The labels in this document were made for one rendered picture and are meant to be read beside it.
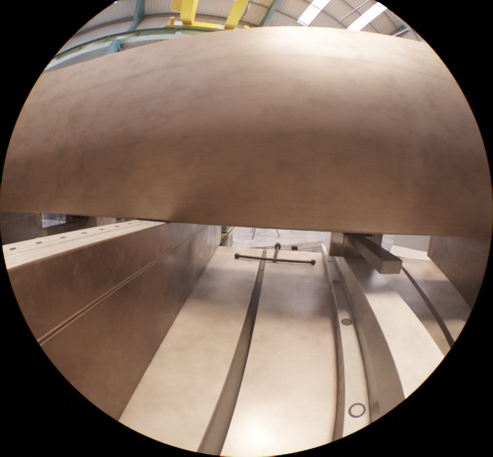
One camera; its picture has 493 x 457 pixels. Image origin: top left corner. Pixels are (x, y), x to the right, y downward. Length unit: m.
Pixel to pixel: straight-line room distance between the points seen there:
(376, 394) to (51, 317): 0.56
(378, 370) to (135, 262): 0.61
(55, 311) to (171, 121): 0.59
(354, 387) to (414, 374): 0.15
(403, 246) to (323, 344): 2.85
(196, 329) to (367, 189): 0.71
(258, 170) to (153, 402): 0.68
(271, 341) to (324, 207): 0.46
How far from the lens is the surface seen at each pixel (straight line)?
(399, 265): 0.65
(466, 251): 1.37
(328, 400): 0.51
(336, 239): 1.02
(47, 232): 1.14
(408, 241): 3.28
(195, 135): 0.55
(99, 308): 0.35
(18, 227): 2.15
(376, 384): 0.47
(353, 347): 0.58
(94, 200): 0.76
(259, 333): 0.63
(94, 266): 0.32
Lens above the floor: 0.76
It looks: 3 degrees down
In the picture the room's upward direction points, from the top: 2 degrees clockwise
